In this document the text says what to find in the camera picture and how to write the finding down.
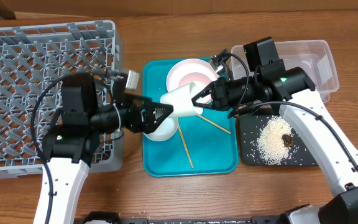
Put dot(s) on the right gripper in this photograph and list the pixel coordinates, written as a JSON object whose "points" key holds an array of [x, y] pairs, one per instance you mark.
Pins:
{"points": [[218, 93]]}

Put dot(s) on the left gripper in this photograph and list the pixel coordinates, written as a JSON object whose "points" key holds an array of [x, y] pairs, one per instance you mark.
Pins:
{"points": [[147, 124]]}

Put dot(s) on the small white plate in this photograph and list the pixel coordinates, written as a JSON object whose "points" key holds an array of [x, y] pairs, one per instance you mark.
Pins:
{"points": [[199, 79]]}

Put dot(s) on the white cup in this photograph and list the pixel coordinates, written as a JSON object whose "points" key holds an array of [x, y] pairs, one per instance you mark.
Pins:
{"points": [[181, 100]]}

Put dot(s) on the pile of rice grains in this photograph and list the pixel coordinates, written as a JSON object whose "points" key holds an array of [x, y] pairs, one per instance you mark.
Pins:
{"points": [[268, 144]]}

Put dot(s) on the brown food scrap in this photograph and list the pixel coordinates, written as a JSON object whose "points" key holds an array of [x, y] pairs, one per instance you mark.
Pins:
{"points": [[287, 140]]}

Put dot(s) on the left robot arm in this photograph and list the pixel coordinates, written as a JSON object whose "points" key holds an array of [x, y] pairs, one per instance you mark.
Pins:
{"points": [[67, 149]]}

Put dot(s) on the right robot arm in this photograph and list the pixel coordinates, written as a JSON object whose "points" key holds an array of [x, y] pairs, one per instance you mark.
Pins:
{"points": [[293, 94]]}

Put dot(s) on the grey dishwasher rack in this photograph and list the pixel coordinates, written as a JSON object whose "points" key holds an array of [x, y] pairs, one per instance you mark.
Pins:
{"points": [[31, 58]]}

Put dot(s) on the grey shallow bowl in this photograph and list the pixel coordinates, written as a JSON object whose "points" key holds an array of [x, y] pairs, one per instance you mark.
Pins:
{"points": [[165, 131]]}

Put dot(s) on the wooden chopstick upper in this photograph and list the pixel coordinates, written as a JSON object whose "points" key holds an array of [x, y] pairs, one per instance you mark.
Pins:
{"points": [[214, 124]]}

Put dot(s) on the wooden chopstick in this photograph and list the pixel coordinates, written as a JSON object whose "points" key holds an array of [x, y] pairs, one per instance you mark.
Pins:
{"points": [[214, 124], [185, 146]]}

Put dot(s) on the large white plate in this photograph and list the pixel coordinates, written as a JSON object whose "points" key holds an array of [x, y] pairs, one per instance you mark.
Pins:
{"points": [[187, 66]]}

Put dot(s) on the teal plastic tray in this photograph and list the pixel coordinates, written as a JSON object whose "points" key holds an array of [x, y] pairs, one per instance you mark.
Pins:
{"points": [[212, 151]]}

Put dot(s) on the wooden chopstick lower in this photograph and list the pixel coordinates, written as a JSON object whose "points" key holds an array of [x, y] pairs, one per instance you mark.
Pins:
{"points": [[185, 146]]}

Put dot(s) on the black tray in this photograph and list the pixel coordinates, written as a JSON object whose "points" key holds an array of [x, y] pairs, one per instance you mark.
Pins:
{"points": [[247, 125]]}

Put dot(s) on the clear plastic bin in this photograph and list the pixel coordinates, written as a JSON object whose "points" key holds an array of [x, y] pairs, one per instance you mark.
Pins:
{"points": [[315, 59]]}

